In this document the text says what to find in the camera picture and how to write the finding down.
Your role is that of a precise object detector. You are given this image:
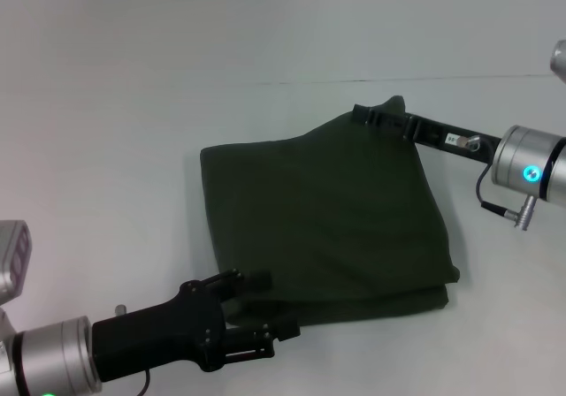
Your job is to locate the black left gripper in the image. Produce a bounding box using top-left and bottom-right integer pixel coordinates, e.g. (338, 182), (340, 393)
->
(91, 270), (302, 384)

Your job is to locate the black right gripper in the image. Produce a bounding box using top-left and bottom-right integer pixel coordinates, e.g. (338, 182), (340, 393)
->
(352, 103), (503, 166)

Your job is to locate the dark green t-shirt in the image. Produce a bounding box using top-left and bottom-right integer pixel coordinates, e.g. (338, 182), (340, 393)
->
(198, 95), (461, 333)

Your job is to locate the left gripper cable with connectors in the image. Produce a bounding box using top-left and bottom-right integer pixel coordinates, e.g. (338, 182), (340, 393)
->
(114, 305), (154, 396)

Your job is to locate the gripper cable with connectors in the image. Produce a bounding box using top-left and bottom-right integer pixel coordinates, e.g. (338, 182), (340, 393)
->
(457, 133), (539, 232)
(114, 305), (154, 396)

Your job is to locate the right gripper cable with connectors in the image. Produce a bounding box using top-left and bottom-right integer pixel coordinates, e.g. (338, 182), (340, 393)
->
(457, 133), (539, 232)

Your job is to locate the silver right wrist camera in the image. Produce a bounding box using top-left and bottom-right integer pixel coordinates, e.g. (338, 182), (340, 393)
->
(547, 40), (566, 83)

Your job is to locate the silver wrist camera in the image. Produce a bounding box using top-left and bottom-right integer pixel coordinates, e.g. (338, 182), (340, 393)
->
(547, 40), (566, 83)
(0, 219), (31, 304)

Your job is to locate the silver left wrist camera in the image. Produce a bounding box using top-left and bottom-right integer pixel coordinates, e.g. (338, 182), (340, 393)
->
(0, 219), (31, 304)

